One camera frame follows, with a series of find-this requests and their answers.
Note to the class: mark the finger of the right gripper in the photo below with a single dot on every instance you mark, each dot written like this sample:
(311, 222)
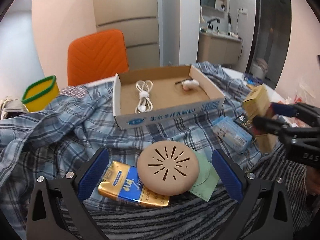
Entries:
(263, 125)
(306, 113)

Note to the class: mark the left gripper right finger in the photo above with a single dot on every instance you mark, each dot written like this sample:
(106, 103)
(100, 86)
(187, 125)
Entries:
(263, 210)

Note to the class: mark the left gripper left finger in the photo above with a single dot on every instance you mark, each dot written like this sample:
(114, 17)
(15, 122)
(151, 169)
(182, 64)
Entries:
(45, 219)

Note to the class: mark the black face tissue pack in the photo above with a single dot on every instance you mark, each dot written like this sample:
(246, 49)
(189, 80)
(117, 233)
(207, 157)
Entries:
(243, 121)

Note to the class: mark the light blue tissue pack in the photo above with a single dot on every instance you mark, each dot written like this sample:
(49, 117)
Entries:
(231, 133)

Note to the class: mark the green leather pouch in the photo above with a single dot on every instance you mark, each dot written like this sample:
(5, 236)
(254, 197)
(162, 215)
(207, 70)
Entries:
(207, 179)

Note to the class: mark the gold blue cigarette pack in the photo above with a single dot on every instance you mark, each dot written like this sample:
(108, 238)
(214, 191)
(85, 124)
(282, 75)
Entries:
(122, 183)

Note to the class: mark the tan round vented disc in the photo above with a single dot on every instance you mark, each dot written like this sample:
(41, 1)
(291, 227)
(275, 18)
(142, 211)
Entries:
(168, 168)

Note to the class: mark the person right hand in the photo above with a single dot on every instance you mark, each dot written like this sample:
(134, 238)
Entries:
(312, 178)

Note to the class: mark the blue packet on table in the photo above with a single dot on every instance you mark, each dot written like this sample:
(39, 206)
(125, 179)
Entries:
(252, 80)

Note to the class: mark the grey striped cloth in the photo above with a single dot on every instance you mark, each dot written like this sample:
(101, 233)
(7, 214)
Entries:
(189, 217)

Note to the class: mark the blue plaid shirt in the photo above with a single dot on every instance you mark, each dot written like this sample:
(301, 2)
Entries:
(68, 132)

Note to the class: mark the bathroom vanity cabinet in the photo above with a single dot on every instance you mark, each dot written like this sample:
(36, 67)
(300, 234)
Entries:
(219, 49)

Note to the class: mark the white hair dryer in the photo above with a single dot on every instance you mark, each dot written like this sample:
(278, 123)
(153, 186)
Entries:
(233, 35)

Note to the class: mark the grey cloth pile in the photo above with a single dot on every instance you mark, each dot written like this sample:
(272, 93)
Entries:
(12, 107)

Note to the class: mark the black faucet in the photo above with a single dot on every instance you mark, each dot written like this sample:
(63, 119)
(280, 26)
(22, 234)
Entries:
(210, 23)

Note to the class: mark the yellow green felt basket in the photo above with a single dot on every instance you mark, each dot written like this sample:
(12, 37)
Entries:
(39, 94)

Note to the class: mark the patterned fabric piece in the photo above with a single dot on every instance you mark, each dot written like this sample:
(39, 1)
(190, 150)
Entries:
(74, 91)

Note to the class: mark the open cardboard box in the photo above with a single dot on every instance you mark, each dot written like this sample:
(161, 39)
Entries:
(149, 96)

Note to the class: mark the orange chair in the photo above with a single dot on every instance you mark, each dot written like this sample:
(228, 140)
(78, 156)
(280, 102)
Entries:
(95, 57)

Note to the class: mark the beige refrigerator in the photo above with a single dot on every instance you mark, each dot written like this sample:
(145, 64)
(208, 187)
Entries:
(138, 21)

